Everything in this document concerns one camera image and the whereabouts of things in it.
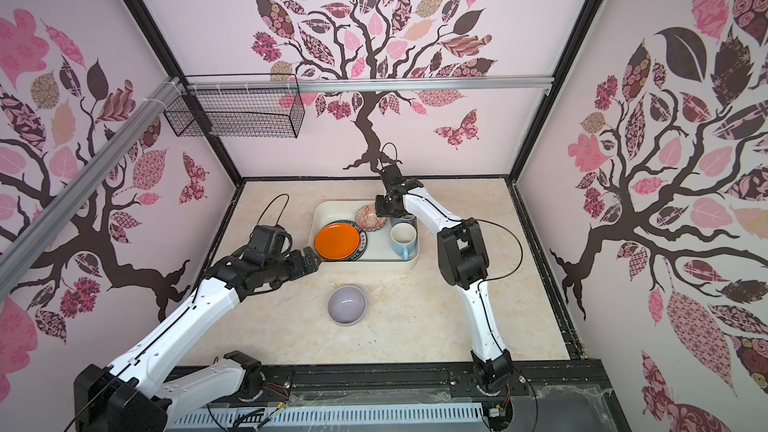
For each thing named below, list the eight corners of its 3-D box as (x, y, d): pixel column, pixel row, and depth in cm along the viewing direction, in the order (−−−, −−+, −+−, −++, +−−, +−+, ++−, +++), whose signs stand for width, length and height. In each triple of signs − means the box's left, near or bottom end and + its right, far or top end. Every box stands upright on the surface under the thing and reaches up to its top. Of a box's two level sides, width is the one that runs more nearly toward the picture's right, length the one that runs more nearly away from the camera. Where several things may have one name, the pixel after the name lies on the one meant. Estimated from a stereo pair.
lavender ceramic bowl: (327, 328, 84) (324, 322, 80) (332, 293, 91) (329, 285, 87) (365, 328, 84) (363, 322, 80) (367, 293, 91) (365, 285, 87)
